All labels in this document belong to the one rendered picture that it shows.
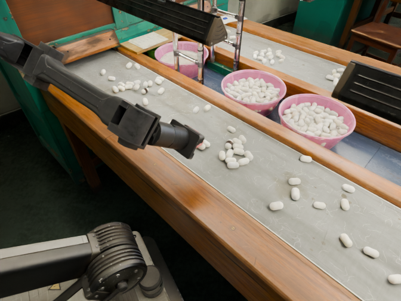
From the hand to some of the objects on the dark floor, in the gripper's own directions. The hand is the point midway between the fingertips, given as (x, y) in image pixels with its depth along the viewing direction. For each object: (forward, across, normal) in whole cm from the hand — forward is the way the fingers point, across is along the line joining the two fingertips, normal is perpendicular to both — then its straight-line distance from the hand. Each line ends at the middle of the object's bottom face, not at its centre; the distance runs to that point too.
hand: (200, 142), depth 75 cm
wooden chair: (+238, -15, +92) cm, 256 cm away
